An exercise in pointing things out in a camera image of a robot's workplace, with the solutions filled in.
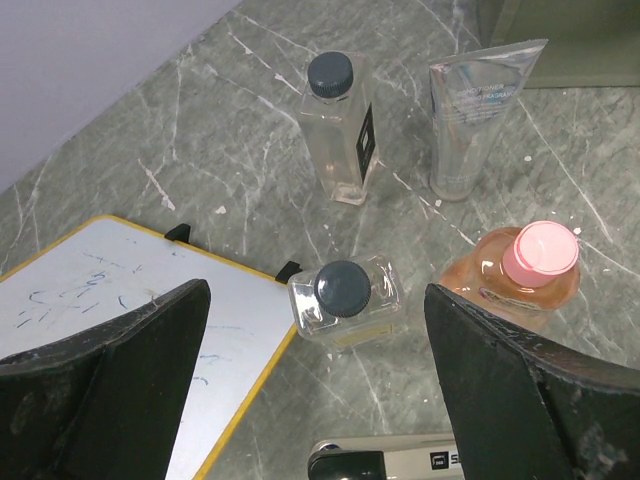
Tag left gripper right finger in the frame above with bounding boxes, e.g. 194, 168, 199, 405
424, 284, 639, 479

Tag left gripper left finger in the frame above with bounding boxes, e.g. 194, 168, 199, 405
1, 279, 210, 479

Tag orange bottle pink cap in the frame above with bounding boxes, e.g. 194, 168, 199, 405
439, 221, 580, 331

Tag short clear yellow bottle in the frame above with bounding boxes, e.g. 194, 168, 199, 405
287, 253, 408, 350

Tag yellow-framed whiteboard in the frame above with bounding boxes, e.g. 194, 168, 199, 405
1, 215, 295, 479

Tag green canvas bag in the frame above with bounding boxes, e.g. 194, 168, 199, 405
477, 0, 639, 89

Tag tall clear square bottle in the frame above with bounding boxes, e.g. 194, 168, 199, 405
297, 51, 379, 205

